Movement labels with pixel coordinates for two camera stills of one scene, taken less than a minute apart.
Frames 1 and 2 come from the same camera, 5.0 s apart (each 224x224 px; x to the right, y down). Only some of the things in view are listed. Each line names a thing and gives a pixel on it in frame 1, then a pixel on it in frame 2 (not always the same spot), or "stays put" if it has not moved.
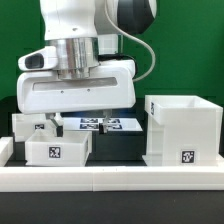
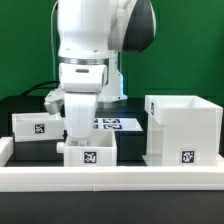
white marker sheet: x=93 y=124 stays put
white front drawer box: x=43 y=148 -> x=101 y=152
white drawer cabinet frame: x=183 y=131 stays put
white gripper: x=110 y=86 -> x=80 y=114
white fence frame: x=118 y=178 stays put
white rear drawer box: x=24 y=124 stays put
